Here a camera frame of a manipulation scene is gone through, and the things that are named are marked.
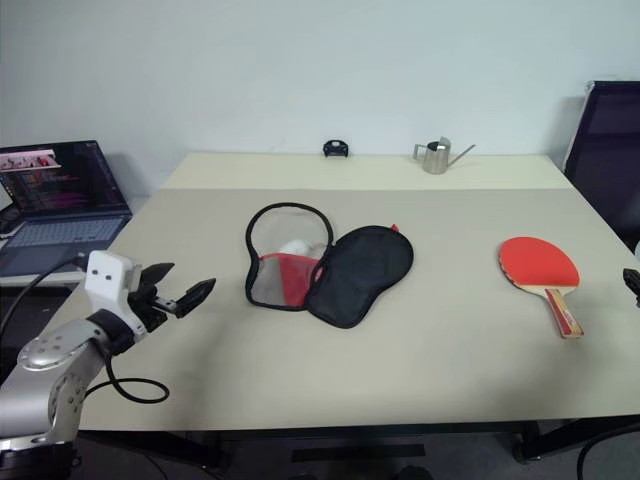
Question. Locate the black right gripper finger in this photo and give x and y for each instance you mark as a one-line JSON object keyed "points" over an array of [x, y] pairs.
{"points": [[633, 281]]}

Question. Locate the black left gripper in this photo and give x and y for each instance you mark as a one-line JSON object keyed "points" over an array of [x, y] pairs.
{"points": [[150, 310]]}

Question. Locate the red table tennis paddle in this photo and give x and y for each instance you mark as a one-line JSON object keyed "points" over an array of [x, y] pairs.
{"points": [[540, 262]]}

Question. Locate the white duck plush toy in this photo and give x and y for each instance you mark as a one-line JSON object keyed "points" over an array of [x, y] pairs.
{"points": [[296, 247]]}

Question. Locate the black red paddle case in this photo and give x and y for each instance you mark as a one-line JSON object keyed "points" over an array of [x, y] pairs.
{"points": [[360, 270]]}

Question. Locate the open dark laptop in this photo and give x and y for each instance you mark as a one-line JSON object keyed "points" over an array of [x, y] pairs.
{"points": [[65, 225]]}

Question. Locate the black office chair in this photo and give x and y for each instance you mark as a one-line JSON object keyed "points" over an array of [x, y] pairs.
{"points": [[607, 150]]}

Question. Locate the small black plastic object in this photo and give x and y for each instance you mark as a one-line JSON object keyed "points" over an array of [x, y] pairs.
{"points": [[335, 148]]}

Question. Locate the small metal watering can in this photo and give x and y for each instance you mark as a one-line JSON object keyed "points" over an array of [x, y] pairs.
{"points": [[436, 160]]}

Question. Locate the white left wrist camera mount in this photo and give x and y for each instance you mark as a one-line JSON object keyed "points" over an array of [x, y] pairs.
{"points": [[107, 280]]}

